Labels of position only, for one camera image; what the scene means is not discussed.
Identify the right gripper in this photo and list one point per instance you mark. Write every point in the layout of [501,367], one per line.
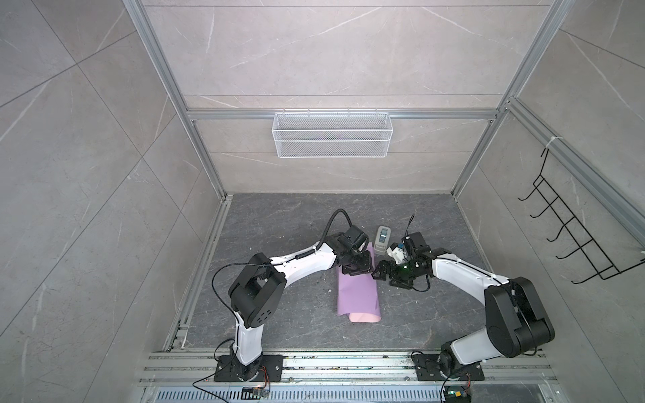
[384,264]

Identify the black wire hook rack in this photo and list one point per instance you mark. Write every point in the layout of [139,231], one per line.
[571,224]

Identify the grey tape dispenser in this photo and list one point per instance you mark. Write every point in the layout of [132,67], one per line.
[382,240]

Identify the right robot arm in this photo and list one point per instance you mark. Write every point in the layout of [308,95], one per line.
[516,321]

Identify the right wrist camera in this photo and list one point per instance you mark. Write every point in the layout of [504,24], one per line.
[398,253]

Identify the pink wrapping paper sheet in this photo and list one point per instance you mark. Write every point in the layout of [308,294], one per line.
[358,298]

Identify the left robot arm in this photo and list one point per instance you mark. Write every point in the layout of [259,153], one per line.
[256,293]

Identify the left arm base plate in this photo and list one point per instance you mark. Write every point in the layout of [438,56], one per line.
[249,367]

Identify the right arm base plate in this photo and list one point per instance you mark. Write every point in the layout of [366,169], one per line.
[439,367]

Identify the white wire mesh basket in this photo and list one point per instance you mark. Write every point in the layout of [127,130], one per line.
[332,135]

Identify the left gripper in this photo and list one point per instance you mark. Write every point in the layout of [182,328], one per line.
[365,269]

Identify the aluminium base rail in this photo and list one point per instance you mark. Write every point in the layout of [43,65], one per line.
[381,376]

